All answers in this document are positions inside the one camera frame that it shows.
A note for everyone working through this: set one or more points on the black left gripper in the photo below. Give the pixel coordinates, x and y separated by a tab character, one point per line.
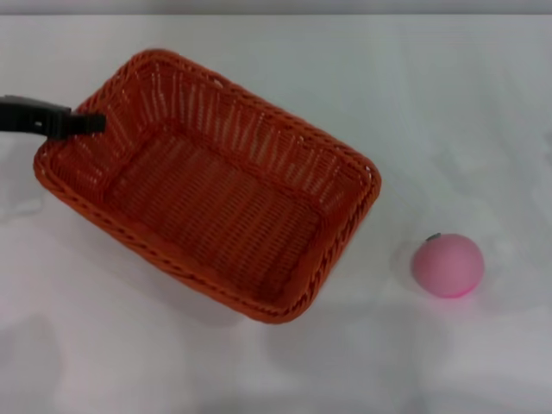
26	118

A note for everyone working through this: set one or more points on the orange woven plastic basket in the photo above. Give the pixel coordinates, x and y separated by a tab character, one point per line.
224	224

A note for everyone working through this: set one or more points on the pink peach toy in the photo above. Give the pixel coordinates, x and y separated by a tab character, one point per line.
448	267

